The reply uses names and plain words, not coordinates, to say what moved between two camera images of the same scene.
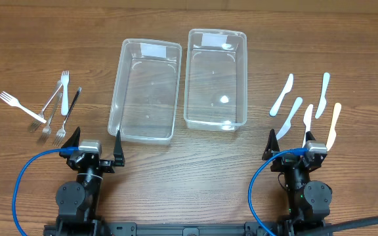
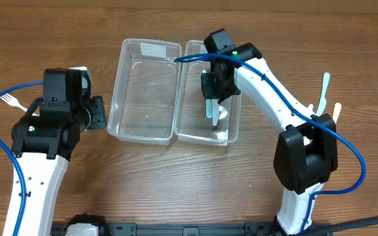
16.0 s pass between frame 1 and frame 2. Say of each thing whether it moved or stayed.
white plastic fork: stayed
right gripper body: moved
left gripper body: moved
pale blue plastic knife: moved
